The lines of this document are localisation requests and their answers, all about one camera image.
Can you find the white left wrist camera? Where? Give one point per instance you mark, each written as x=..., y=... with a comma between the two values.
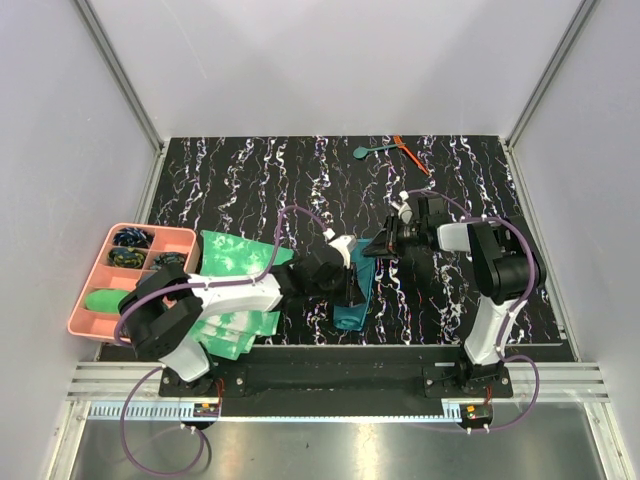
x=343, y=244

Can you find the pink compartment tray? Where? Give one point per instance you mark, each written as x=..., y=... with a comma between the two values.
x=100, y=326

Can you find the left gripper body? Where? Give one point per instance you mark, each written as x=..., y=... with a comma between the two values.
x=333, y=291

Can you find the aluminium frame post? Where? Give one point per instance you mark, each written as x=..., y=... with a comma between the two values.
x=567, y=41
x=107, y=51

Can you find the black marble pattern mat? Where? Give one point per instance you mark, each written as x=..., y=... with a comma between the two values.
x=238, y=185

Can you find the dark blue rolled cloth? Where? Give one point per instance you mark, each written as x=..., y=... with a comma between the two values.
x=166, y=258

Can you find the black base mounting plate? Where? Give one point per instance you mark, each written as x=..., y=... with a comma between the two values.
x=339, y=381

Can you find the orange plastic fork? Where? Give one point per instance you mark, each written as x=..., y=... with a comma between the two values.
x=400, y=144

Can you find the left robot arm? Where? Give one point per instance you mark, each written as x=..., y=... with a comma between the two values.
x=158, y=314

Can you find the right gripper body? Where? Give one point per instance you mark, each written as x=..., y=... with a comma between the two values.
x=408, y=235

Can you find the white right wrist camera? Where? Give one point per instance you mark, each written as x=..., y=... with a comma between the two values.
x=402, y=208

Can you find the teal satin napkin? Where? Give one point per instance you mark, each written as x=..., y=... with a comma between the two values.
x=352, y=318

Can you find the teal plastic spoon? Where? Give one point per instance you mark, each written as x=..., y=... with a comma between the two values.
x=361, y=152

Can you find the left aluminium frame post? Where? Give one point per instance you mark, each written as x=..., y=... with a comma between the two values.
x=107, y=51

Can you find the blue patterned rolled cloth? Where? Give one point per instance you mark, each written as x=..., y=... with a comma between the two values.
x=133, y=237

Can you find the right aluminium frame post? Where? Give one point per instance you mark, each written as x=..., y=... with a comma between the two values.
x=567, y=41

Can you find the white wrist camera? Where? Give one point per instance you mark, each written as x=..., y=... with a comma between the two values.
x=343, y=244
x=402, y=208

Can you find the green rolled cloth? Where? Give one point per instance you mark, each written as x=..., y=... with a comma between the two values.
x=105, y=300

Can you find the aluminium front rail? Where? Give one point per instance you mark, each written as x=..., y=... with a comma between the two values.
x=125, y=389

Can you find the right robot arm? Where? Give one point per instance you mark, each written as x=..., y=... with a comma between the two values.
x=506, y=262

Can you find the green tie-dye cloth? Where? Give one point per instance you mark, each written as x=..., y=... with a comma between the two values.
x=230, y=335

